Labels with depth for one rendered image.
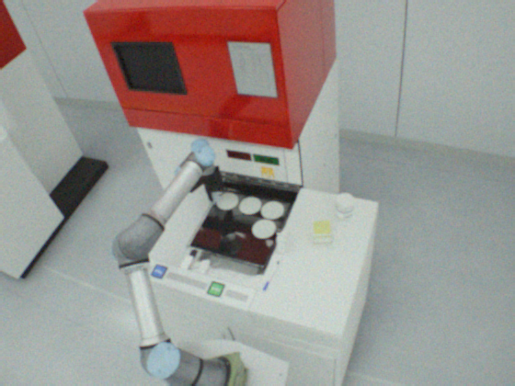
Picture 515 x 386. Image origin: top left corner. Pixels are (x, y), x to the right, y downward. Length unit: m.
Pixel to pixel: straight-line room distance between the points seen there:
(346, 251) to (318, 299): 0.23
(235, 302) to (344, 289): 0.40
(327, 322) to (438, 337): 1.21
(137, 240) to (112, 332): 1.53
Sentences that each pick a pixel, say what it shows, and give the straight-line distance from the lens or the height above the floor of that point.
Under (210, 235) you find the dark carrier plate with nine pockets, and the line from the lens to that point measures 1.83.
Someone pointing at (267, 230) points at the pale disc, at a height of 0.90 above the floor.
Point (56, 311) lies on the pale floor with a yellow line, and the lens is 3.14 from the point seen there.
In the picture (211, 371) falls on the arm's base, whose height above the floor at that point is 1.01.
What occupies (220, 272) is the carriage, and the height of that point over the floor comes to 0.88.
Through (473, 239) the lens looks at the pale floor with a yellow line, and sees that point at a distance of 3.00.
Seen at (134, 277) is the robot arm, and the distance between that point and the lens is 1.48.
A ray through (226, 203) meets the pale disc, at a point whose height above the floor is 0.90.
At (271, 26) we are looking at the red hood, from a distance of 1.35.
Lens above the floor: 2.31
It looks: 47 degrees down
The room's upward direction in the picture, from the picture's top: 12 degrees counter-clockwise
